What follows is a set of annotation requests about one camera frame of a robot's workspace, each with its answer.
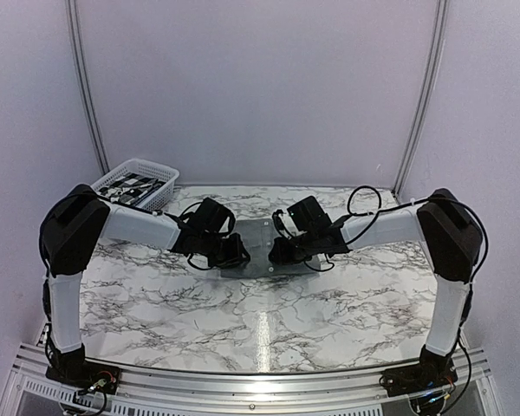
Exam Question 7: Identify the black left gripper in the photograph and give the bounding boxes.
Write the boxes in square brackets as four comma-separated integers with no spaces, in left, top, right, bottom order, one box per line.
[199,231,250,269]

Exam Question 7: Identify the aluminium front rail frame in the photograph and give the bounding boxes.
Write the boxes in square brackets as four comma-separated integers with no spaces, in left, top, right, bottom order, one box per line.
[0,344,506,415]

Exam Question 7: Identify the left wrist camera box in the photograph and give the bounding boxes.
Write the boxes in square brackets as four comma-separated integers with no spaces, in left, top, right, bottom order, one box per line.
[179,198,236,237]

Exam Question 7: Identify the aluminium corner post right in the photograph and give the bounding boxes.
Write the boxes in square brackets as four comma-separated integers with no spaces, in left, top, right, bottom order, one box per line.
[393,0,451,198]

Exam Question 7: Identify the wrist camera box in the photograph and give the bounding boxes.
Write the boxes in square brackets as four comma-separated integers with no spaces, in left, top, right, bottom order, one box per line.
[272,196,332,243]
[179,198,236,237]

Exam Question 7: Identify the grey long sleeve shirt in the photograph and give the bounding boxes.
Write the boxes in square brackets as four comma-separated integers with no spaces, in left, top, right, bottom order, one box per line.
[220,218,315,279]

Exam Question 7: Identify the aluminium corner post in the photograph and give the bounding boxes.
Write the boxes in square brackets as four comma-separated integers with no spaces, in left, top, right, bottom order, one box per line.
[65,0,110,174]
[393,0,451,198]

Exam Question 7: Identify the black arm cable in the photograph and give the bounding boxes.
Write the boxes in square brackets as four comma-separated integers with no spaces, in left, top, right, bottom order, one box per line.
[320,185,490,283]
[36,194,237,272]

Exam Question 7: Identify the black white plaid shirt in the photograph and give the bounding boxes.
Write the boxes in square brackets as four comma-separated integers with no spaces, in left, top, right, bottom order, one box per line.
[96,173,166,206]

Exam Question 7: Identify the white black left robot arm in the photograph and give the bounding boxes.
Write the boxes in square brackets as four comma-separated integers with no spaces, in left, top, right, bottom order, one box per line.
[39,184,250,386]

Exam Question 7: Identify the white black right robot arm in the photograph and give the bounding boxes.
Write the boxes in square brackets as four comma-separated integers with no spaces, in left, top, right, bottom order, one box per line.
[268,188,487,388]

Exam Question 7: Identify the aluminium corner post left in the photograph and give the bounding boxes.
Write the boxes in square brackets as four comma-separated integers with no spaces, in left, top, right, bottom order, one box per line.
[65,0,110,174]

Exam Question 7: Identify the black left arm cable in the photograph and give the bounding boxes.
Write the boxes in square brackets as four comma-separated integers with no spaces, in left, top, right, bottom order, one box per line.
[36,194,237,272]

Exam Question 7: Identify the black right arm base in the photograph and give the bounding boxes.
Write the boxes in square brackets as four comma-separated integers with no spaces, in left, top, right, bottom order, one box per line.
[379,345,458,397]

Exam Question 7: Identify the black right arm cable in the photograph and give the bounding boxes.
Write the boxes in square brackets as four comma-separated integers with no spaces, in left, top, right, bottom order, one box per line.
[320,185,490,283]

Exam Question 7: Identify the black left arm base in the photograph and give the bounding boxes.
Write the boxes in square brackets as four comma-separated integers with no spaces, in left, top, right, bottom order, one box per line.
[45,345,120,394]

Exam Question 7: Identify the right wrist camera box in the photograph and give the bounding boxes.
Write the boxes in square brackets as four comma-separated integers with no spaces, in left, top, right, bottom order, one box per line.
[272,196,332,243]

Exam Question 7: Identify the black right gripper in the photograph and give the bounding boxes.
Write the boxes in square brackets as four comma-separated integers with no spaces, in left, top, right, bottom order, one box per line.
[268,231,319,266]

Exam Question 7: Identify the white plastic laundry basket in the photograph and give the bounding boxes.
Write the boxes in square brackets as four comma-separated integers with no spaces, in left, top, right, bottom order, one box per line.
[91,159,179,211]

